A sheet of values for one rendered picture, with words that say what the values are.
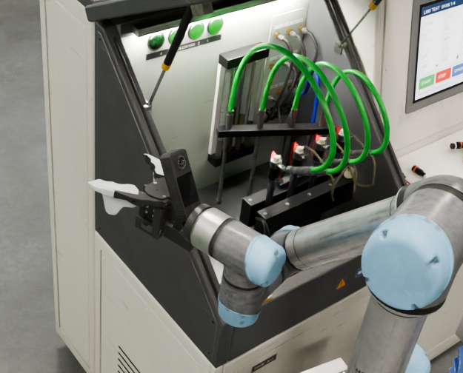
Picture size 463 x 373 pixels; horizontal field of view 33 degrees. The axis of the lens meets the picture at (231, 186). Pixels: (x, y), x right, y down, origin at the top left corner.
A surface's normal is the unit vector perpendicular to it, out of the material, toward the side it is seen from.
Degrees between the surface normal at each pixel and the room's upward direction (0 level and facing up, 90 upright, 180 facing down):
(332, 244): 87
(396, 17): 76
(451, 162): 0
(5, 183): 0
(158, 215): 82
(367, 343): 90
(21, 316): 1
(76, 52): 90
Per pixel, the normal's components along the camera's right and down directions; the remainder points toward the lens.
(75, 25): -0.79, 0.32
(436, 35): 0.62, 0.36
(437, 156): 0.11, -0.77
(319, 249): -0.63, 0.40
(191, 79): 0.61, 0.55
